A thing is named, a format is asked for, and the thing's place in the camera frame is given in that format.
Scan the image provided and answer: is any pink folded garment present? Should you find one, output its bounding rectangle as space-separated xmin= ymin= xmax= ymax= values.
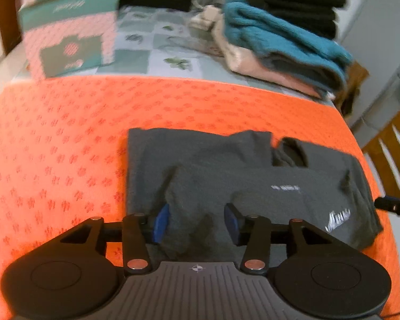
xmin=190 ymin=5 xmax=334 ymax=101

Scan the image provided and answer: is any leaf patterned tablecloth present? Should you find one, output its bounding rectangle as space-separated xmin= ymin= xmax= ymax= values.
xmin=13 ymin=5 xmax=334 ymax=105

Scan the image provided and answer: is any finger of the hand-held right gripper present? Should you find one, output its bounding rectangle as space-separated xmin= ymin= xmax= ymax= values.
xmin=374 ymin=196 xmax=400 ymax=221

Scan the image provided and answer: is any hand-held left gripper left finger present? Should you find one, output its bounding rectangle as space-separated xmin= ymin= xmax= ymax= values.
xmin=58 ymin=203 xmax=170 ymax=272

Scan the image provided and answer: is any wooden chair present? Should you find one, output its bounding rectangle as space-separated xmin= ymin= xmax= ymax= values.
xmin=335 ymin=61 xmax=370 ymax=117
xmin=362 ymin=110 xmax=400 ymax=201

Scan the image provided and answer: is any orange patterned mat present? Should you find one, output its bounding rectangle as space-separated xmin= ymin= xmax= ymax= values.
xmin=0 ymin=75 xmax=400 ymax=320

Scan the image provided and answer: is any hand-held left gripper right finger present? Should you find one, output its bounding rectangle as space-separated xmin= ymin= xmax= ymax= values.
xmin=224 ymin=203 xmax=337 ymax=273

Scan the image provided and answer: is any dark grey sweatshirt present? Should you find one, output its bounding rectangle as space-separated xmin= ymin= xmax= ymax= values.
xmin=126 ymin=127 xmax=384 ymax=264

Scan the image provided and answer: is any black folded garment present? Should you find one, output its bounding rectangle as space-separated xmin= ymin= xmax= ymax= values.
xmin=238 ymin=0 xmax=351 ymax=39

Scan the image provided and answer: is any teal knit sweater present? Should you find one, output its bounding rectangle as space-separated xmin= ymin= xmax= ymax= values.
xmin=223 ymin=0 xmax=354 ymax=94

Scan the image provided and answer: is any pink and green box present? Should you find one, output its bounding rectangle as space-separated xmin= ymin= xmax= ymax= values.
xmin=18 ymin=0 xmax=121 ymax=81

